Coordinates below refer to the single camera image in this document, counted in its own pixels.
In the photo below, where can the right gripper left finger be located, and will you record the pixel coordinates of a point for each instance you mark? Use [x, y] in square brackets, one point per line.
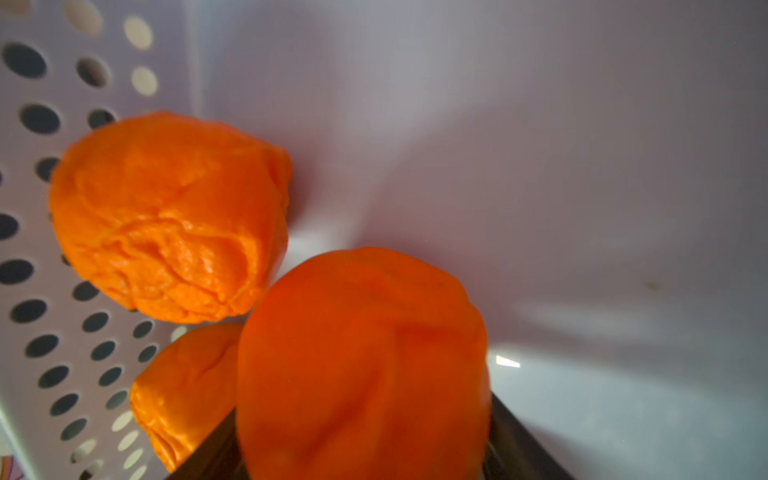
[217, 458]

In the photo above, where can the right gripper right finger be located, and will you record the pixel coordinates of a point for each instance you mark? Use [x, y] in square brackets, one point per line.
[513, 453]

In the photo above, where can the netted orange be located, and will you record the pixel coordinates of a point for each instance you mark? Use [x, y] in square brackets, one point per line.
[364, 364]
[181, 219]

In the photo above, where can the light blue plastic basket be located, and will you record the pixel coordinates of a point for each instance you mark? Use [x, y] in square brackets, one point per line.
[593, 172]

